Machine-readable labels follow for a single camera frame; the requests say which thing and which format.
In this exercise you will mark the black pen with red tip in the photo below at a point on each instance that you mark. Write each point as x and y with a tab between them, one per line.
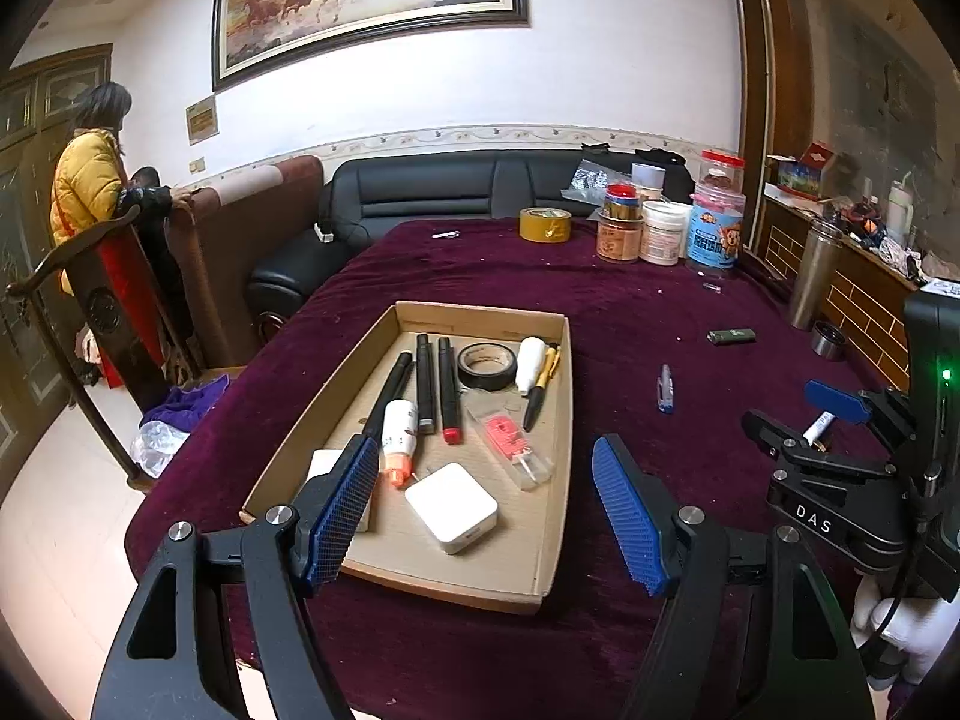
448	390

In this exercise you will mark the white tube with orange cap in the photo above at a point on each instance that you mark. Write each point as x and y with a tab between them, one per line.
397	435

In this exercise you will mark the white labelled tub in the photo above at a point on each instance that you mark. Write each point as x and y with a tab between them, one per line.
664	236

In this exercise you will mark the yellow tape roll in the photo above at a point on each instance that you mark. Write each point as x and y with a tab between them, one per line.
546	234

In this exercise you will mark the small white box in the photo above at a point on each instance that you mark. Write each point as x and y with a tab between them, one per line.
324	234

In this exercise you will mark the stainless steel thermos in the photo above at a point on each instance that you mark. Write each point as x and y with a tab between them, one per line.
814	277

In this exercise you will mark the yellow and black pen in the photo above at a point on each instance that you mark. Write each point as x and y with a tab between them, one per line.
541	390

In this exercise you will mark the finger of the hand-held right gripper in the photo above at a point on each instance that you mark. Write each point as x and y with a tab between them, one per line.
836	399
795	442

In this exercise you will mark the clear packet with red item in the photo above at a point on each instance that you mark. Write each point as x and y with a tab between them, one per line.
510	442

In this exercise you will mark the clear plastic zip bag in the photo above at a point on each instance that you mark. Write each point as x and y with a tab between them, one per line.
592	176

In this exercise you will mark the wooden cabinet with glass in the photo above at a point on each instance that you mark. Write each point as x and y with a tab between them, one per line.
862	307

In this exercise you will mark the long black pen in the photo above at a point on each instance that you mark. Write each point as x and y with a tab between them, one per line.
390	394

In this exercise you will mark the person's right hand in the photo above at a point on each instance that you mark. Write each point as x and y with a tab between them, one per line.
926	634

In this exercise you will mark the black marker pen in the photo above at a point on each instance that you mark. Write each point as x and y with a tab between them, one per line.
426	382

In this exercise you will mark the blue pen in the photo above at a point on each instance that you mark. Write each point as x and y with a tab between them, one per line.
665	388

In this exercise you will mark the purple velvet tablecloth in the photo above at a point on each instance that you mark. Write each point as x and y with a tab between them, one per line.
637	300

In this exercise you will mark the red box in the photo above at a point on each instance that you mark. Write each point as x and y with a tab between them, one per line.
817	157

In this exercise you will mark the white tumbler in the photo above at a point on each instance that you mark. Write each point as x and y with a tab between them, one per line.
900	210

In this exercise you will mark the steel thermos lid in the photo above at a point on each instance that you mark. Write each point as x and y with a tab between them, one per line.
829	343

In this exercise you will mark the white plastic bottle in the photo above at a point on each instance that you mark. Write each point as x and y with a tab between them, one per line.
530	364

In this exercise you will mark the black bag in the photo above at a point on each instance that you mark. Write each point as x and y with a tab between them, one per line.
675	165

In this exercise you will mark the purple cloth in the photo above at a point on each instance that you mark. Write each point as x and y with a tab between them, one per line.
180	405

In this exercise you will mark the black tape roll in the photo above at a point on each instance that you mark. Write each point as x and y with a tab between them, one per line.
487	382

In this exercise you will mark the colourful printed box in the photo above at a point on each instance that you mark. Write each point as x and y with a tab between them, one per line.
799	178

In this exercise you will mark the gold wall plaque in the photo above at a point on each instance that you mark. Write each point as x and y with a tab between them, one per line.
201	121

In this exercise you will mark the orange labelled jar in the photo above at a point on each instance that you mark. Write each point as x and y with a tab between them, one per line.
619	241

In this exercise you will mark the black leather sofa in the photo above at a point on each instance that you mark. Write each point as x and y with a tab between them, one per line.
420	187

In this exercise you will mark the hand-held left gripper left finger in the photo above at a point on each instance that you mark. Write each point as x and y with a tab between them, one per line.
341	510

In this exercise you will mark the carved wooden chair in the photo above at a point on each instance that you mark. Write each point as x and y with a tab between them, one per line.
105	315

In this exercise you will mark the brown padded board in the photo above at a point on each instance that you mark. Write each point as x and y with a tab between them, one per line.
240	240

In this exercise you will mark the green lighter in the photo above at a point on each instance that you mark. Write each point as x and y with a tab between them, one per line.
731	336

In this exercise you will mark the shallow cardboard box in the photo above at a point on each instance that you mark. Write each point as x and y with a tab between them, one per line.
465	570

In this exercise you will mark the white paper cup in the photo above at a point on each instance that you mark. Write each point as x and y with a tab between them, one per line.
646	176

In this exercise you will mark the clear jar with red lid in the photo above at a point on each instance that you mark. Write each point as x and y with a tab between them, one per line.
716	217

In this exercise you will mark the gold can with red lid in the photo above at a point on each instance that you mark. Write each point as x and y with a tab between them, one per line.
622	202

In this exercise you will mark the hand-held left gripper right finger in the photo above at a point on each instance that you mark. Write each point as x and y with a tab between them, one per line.
630	517

